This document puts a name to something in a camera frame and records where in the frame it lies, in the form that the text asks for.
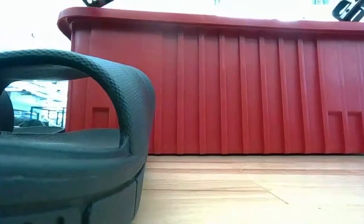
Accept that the red plastic bin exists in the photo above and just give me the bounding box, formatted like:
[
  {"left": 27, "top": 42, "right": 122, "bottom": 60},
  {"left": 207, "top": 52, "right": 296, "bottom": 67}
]
[{"left": 57, "top": 6, "right": 364, "bottom": 156}]

